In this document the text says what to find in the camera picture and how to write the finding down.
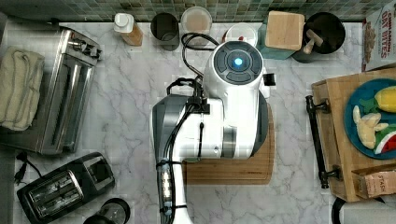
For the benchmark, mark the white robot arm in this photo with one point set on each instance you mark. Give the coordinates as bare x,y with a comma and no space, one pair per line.
225,117

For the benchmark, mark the wooden cutting board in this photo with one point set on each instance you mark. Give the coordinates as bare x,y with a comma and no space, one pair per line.
256,170

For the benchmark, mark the clear lidded jar red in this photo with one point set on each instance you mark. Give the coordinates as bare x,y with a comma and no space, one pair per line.
241,32

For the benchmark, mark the clear lidded pasta jar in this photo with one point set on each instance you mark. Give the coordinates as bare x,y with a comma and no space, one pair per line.
196,20

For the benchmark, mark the teal box bamboo lid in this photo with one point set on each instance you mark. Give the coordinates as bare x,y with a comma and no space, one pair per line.
280,35

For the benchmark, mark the white-capped spice bottle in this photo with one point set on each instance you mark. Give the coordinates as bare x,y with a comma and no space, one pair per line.
125,25

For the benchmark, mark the silver toaster oven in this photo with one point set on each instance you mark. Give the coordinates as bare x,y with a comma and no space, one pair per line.
70,58

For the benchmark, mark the wooden spoon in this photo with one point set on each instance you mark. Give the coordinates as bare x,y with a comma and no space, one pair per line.
314,39

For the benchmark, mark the black utensil holder pot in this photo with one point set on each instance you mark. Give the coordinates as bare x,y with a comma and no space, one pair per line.
330,29

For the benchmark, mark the black two-slot toaster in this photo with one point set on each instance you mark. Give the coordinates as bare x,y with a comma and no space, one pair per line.
66,188

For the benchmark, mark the plush banana toy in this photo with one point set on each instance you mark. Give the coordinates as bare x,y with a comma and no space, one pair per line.
367,126

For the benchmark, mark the blue round plate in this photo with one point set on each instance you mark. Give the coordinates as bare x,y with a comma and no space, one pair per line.
364,98

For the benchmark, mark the beige folded towel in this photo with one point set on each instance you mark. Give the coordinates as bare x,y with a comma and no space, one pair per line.
21,76

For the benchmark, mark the yellow plush corn toy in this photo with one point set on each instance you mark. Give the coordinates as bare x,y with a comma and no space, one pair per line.
386,99

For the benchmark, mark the stash tea box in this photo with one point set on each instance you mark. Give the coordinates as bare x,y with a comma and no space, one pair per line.
375,181

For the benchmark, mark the plush watermelon slice toy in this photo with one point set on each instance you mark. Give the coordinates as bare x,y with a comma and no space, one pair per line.
385,142

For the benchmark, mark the cinnamon oat bites cereal box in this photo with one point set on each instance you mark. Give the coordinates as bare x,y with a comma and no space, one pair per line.
379,39

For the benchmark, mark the white paper towel roll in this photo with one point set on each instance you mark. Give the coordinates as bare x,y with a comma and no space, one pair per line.
376,211

